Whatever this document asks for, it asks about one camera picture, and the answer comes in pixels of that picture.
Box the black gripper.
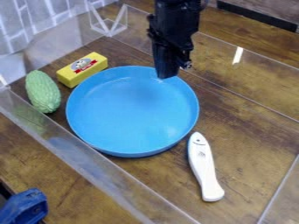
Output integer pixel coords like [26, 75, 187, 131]
[146, 0, 201, 79]

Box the blue round tray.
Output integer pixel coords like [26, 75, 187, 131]
[65, 66, 200, 158]

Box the white toy fish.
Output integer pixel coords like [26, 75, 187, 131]
[188, 132, 224, 202]

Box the yellow rectangular block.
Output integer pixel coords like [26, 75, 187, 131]
[56, 52, 108, 88]

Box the green bumpy toy gourd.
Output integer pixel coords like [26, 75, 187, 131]
[25, 70, 61, 114]

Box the white checkered curtain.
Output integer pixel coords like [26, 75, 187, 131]
[0, 0, 117, 57]

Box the clear acrylic barrier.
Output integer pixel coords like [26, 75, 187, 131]
[0, 3, 299, 224]

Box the blue clamp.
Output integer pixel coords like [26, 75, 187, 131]
[0, 188, 48, 224]

